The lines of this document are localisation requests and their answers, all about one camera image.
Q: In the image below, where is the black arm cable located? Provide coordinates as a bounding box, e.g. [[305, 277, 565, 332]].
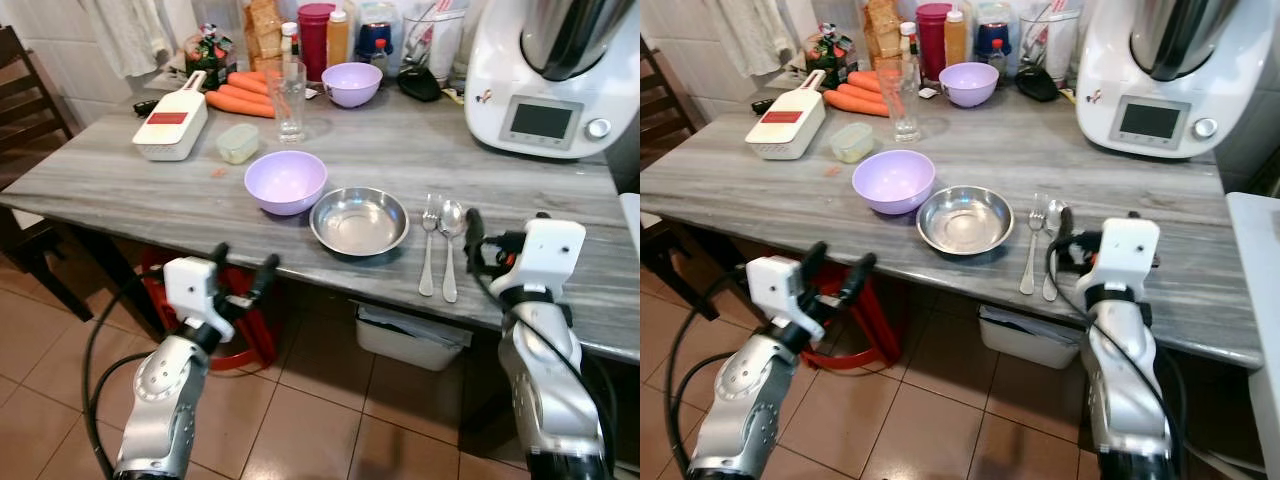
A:
[[1045, 235, 1191, 473], [81, 268, 169, 480], [664, 268, 753, 480], [464, 235, 617, 473]]

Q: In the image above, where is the orange bottle with white cap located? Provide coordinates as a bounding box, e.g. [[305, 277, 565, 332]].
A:
[[944, 9, 969, 67], [326, 10, 351, 69]]

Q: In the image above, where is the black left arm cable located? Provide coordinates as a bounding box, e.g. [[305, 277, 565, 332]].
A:
[[664, 268, 753, 480], [81, 268, 169, 480]]

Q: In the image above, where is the white slicer with red label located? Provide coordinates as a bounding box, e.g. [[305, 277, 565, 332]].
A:
[[744, 70, 829, 161], [132, 70, 210, 162]]

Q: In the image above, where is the white plastic storage box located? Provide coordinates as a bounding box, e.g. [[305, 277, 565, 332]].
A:
[[978, 303, 1091, 371], [355, 300, 473, 373]]

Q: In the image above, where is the white hanging cloth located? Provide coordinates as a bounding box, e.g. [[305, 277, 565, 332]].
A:
[[85, 0, 196, 79], [705, 0, 811, 79]]

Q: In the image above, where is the clear drinking glass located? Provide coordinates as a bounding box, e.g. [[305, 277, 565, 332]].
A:
[[267, 62, 308, 143], [880, 62, 923, 143]]

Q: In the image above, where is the blue jar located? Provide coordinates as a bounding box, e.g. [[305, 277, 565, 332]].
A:
[[975, 20, 1012, 69], [357, 20, 394, 69]]

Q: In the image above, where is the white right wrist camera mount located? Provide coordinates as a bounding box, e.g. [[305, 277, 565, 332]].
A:
[[1096, 217, 1162, 294], [517, 218, 587, 297]]

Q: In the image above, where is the stainless steel bowl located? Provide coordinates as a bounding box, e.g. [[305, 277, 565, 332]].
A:
[[309, 186, 411, 258], [916, 185, 1015, 256]]

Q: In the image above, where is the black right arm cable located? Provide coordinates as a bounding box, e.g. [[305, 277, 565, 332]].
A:
[[464, 235, 617, 473], [1045, 235, 1191, 473]]

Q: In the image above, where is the silver metal spoon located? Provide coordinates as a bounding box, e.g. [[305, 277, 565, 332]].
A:
[[440, 199, 466, 304], [1041, 199, 1068, 303]]

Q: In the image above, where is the clear packet of bread slices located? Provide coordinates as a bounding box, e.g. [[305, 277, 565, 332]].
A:
[[243, 0, 285, 73], [865, 0, 904, 71]]

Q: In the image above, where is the silver metal fork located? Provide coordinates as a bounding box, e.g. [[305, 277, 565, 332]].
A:
[[1019, 193, 1049, 296], [418, 193, 442, 298]]

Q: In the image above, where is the white appliance cabinet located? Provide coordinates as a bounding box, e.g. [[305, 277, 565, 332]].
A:
[[618, 193, 641, 263], [1226, 192, 1280, 480]]

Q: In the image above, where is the dark wooden chair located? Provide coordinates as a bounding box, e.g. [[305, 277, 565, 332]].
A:
[[640, 40, 721, 321], [0, 25, 101, 321]]

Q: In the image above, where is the large purple plastic bowl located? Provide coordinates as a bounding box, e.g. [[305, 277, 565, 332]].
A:
[[852, 150, 937, 216], [244, 150, 329, 217]]

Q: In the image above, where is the red plastic canister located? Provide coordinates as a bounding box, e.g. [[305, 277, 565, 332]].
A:
[[297, 3, 336, 83], [915, 3, 954, 81]]

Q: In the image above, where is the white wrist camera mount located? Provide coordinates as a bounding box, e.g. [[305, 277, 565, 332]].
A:
[[517, 218, 587, 297], [747, 256, 807, 327], [1096, 217, 1162, 294], [163, 256, 221, 327]]

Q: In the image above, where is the small green-lidded food container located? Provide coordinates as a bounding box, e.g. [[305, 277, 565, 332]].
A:
[[216, 123, 261, 165], [829, 121, 875, 164]]

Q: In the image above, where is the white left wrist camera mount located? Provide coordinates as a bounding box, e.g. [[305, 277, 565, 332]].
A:
[[747, 256, 807, 327], [163, 256, 221, 327]]

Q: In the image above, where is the white kitchen cooking machine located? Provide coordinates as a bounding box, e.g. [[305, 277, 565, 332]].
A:
[[1075, 0, 1251, 159], [465, 0, 641, 161]]

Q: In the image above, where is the black plastic scoop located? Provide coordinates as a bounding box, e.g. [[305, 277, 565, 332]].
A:
[[397, 65, 444, 103], [1016, 65, 1062, 102]]

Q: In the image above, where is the dark green food packet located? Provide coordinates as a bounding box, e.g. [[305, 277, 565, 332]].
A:
[[185, 25, 238, 89], [806, 25, 859, 89]]

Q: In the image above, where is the red plastic stool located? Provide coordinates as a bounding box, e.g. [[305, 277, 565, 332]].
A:
[[800, 262, 906, 371], [140, 250, 281, 373]]

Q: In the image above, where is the clear plastic utensil container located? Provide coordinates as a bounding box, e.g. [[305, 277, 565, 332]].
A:
[[402, 5, 468, 81], [1020, 5, 1083, 79]]

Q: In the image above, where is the small purple plastic bowl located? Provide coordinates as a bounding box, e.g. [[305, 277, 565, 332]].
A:
[[322, 62, 384, 109], [938, 62, 1001, 109]]

